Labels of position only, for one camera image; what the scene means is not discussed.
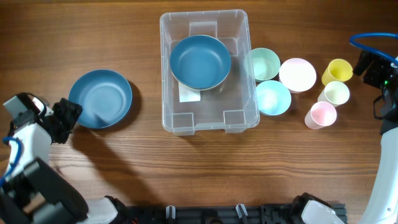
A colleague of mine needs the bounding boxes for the cream cup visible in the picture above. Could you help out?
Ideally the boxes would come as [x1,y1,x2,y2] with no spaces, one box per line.
[318,81,350,108]

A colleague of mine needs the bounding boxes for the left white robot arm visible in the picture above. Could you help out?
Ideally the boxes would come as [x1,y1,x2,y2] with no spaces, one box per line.
[1,92,124,223]

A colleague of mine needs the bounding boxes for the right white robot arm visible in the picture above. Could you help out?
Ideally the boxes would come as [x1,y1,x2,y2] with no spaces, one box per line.
[353,50,397,223]

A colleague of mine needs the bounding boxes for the clear plastic storage container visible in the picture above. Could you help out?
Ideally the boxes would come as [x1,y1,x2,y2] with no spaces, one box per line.
[159,9,260,136]

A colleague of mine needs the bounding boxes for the yellow cup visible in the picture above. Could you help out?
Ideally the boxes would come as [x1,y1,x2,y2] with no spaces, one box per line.
[322,58,353,86]

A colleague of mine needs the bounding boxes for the pink cup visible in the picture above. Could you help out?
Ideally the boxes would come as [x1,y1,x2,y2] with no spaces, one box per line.
[305,101,337,129]

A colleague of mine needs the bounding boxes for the pink small bowl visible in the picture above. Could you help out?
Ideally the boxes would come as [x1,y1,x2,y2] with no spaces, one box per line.
[279,58,317,93]

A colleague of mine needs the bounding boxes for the light blue small bowl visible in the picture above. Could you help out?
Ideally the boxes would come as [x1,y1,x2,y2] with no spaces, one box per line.
[256,80,292,116]

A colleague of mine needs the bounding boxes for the mint green small bowl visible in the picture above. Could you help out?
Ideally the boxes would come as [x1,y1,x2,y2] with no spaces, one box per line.
[244,48,281,83]

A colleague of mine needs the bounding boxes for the left blue cable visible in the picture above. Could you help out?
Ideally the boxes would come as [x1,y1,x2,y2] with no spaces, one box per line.
[0,136,24,187]

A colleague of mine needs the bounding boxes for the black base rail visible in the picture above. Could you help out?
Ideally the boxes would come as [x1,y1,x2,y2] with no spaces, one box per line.
[120,192,348,224]

